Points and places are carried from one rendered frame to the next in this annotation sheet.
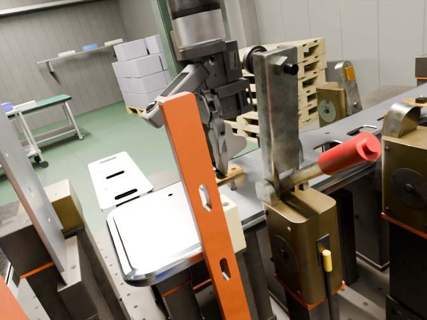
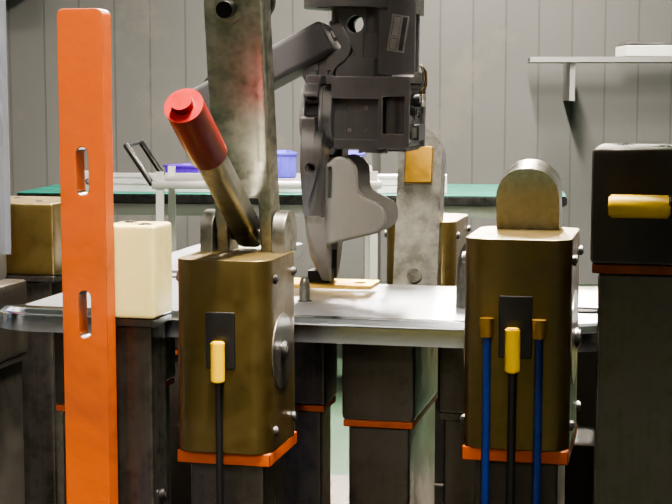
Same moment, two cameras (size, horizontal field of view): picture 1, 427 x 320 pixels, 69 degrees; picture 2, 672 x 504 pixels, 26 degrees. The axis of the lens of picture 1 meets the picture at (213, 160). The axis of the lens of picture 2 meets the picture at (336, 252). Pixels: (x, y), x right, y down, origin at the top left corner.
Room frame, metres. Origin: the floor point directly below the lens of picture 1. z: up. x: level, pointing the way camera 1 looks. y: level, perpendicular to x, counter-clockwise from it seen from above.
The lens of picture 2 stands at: (-0.40, -0.62, 1.15)
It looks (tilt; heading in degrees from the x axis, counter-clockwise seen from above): 6 degrees down; 34
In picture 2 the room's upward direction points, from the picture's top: straight up
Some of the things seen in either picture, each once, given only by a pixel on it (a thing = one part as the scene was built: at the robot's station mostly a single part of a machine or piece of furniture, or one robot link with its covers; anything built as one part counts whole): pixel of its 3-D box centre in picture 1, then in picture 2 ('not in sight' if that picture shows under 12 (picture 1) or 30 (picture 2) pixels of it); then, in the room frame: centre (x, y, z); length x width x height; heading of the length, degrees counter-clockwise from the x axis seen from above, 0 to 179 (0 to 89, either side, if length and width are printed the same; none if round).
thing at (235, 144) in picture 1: (231, 147); (347, 219); (0.49, -0.03, 1.06); 0.06 x 0.03 x 0.09; 111
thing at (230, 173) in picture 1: (218, 173); (321, 277); (0.50, 0.00, 1.01); 0.08 x 0.04 x 0.01; 111
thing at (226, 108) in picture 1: (215, 83); (361, 74); (0.51, -0.03, 1.16); 0.09 x 0.08 x 0.12; 111
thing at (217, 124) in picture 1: (215, 126); (318, 155); (0.48, -0.02, 1.10); 0.05 x 0.02 x 0.09; 21
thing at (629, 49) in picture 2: (66, 53); (646, 50); (7.64, 2.61, 1.42); 0.33 x 0.31 x 0.08; 119
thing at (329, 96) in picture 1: (335, 148); not in sight; (0.77, -0.33, 0.87); 0.12 x 0.07 x 0.35; 21
